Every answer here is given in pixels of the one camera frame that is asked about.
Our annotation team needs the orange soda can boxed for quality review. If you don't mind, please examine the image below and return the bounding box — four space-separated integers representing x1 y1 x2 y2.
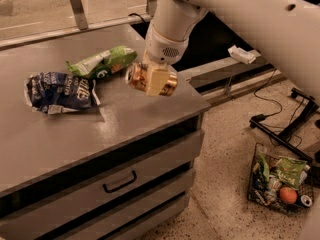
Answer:
125 63 178 96

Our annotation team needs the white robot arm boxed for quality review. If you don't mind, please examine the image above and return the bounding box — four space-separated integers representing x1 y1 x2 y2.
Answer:
144 0 320 103

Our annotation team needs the orange fruit in basket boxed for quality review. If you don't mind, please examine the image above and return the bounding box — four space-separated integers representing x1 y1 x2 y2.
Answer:
279 187 298 204

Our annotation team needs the metal railing post left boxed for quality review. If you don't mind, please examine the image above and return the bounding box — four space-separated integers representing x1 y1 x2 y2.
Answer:
69 0 88 30

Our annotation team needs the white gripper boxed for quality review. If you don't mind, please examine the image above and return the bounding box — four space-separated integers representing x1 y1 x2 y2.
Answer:
142 22 189 96

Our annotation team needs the grey metal drawer cabinet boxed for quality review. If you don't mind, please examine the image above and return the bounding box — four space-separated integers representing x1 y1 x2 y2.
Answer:
0 25 208 240

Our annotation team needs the black drawer handle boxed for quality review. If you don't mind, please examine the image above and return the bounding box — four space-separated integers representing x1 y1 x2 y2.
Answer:
102 170 137 194

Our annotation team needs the blue can in basket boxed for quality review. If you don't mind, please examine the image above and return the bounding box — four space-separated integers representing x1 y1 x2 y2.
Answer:
296 195 313 208

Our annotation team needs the black floor stand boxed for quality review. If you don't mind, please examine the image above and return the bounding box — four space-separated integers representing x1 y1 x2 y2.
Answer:
249 87 320 163

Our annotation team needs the blue crumpled chip bag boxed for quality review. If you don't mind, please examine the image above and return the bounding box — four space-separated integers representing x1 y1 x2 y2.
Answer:
24 72 100 115

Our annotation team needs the black cable on ledge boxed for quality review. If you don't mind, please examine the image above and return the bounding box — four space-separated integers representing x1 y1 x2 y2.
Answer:
128 12 153 25

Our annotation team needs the black wire basket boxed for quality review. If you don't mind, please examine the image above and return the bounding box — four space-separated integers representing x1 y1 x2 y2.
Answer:
247 143 314 215

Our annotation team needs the white crumpled packet on ledge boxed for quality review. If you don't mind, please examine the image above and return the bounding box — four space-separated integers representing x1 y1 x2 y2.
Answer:
228 45 256 64

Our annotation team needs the green snack bag in basket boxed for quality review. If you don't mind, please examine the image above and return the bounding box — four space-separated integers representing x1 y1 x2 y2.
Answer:
276 157 307 189

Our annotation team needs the green chip bag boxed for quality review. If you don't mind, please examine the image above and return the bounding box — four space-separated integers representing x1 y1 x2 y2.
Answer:
66 46 137 79

